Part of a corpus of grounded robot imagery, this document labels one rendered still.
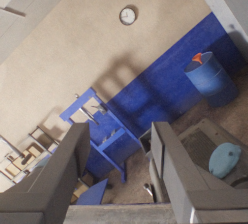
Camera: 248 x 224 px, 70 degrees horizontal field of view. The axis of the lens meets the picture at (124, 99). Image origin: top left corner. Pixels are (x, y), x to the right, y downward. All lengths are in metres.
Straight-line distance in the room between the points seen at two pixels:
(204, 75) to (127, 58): 1.51
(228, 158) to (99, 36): 3.51
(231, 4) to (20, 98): 4.42
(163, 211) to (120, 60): 3.48
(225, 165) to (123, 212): 0.24
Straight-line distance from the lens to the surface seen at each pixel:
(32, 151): 4.39
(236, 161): 0.47
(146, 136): 3.39
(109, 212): 0.44
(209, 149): 0.97
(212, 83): 3.45
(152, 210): 0.42
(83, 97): 3.41
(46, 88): 4.15
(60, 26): 3.96
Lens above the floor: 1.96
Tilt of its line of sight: 12 degrees down
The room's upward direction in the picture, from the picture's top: 43 degrees counter-clockwise
